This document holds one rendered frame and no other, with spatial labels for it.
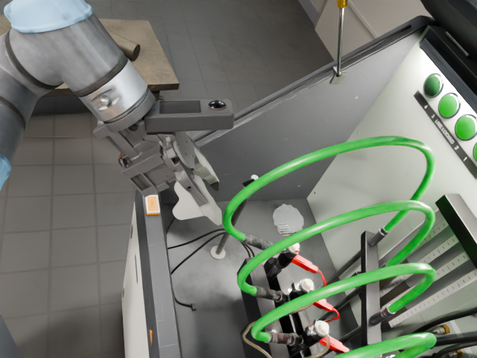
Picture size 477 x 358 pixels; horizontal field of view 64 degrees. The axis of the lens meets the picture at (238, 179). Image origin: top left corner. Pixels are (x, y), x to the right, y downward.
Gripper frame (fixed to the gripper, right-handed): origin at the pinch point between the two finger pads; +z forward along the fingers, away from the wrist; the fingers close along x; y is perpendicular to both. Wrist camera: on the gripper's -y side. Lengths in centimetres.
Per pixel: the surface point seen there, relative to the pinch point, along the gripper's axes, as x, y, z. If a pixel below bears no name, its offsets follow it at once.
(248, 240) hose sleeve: -1.9, 1.1, 12.6
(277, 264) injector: -6.1, 1.1, 26.8
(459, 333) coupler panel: 9, -25, 47
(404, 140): 0.4, -28.1, 4.1
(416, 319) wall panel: 1, -20, 52
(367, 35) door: -270, -88, 120
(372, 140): 1.3, -23.9, 1.0
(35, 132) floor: -149, 120, 18
